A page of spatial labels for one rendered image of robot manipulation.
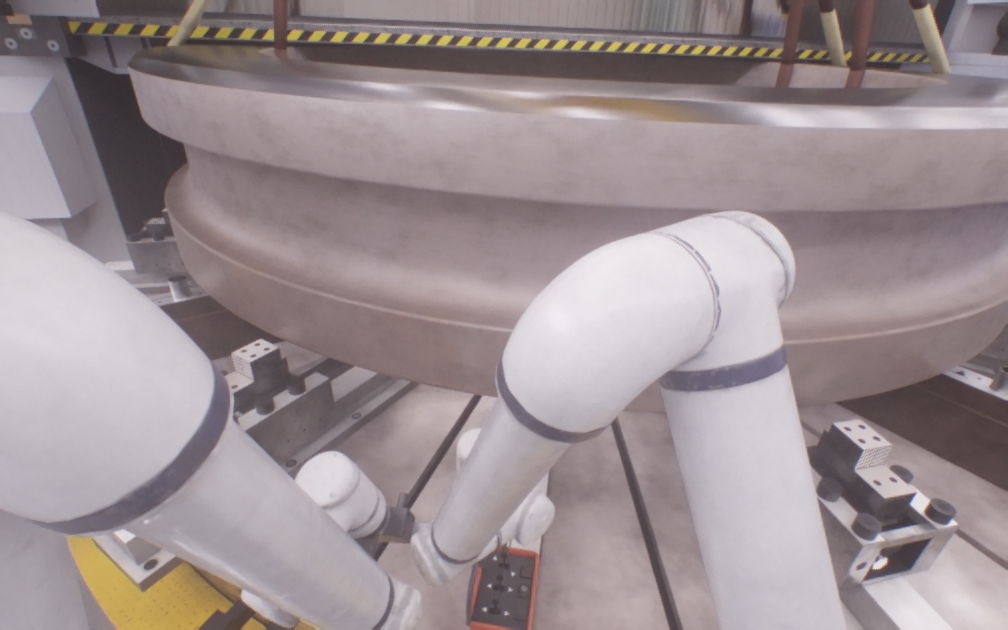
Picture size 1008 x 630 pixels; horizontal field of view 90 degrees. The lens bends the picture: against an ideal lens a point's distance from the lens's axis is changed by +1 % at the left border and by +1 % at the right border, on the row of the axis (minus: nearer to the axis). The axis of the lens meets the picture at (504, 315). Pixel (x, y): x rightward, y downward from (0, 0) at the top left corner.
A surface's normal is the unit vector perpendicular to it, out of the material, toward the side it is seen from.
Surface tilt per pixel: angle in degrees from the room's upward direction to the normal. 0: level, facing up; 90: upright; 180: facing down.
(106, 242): 90
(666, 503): 0
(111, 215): 90
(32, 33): 90
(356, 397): 71
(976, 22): 90
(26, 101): 24
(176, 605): 0
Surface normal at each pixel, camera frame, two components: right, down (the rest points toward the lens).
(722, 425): -0.39, 0.19
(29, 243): 0.62, -0.74
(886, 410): -0.81, 0.26
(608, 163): -0.10, 0.48
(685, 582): 0.04, -0.88
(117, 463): 0.71, 0.43
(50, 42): 0.22, 0.48
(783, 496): 0.14, 0.06
